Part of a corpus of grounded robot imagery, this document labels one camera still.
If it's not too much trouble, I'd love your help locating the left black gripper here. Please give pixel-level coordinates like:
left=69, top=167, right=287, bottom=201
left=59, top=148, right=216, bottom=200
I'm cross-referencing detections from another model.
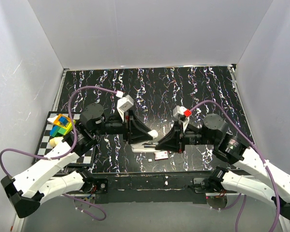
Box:
left=92, top=107, right=153, bottom=143

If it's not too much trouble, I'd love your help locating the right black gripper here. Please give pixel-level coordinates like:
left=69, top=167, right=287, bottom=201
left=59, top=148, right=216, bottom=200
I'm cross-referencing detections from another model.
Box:
left=155, top=120, right=216, bottom=154

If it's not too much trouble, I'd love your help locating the beige stapler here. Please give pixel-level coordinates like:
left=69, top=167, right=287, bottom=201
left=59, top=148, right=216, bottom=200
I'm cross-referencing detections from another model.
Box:
left=130, top=130, right=159, bottom=153

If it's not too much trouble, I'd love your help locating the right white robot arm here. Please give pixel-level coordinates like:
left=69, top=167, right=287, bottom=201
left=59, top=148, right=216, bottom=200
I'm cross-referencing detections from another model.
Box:
left=156, top=114, right=290, bottom=220

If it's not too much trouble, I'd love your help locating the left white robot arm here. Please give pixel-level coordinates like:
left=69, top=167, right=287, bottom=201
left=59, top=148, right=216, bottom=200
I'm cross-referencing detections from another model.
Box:
left=0, top=103, right=158, bottom=218

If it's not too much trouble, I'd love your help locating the checkered board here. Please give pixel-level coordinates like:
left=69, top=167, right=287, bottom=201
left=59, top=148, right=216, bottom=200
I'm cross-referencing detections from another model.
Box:
left=32, top=121, right=95, bottom=167

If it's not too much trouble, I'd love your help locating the colourful toy block stack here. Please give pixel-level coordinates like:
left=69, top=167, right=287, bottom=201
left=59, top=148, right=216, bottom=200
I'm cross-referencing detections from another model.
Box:
left=47, top=114, right=72, bottom=137

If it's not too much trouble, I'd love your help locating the beige wooden peg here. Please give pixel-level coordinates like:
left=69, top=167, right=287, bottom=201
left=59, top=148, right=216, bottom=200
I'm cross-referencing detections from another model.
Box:
left=49, top=137, right=63, bottom=148

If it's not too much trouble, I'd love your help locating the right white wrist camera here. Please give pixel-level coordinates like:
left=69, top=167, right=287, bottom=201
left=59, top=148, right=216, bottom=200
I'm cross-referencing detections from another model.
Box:
left=173, top=105, right=192, bottom=132

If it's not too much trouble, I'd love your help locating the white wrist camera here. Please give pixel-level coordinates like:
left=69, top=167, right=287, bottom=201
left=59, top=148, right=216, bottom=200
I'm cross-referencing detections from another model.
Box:
left=173, top=105, right=192, bottom=132
left=116, top=95, right=134, bottom=122

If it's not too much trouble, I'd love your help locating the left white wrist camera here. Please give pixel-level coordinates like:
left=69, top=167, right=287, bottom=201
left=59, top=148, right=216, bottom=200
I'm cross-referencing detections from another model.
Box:
left=116, top=95, right=134, bottom=122

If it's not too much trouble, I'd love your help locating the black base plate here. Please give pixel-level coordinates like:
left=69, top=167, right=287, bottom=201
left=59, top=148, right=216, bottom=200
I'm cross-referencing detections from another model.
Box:
left=95, top=171, right=216, bottom=204

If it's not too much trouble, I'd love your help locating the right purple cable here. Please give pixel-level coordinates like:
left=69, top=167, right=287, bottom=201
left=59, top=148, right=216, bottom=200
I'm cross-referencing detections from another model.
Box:
left=189, top=100, right=281, bottom=232

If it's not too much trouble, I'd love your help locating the purple cable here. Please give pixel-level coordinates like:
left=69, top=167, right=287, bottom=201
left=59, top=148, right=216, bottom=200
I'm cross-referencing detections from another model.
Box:
left=0, top=86, right=125, bottom=179
left=189, top=100, right=281, bottom=232

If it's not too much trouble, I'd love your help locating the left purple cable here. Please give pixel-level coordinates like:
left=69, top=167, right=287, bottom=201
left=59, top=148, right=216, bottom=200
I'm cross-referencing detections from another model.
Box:
left=0, top=86, right=125, bottom=179

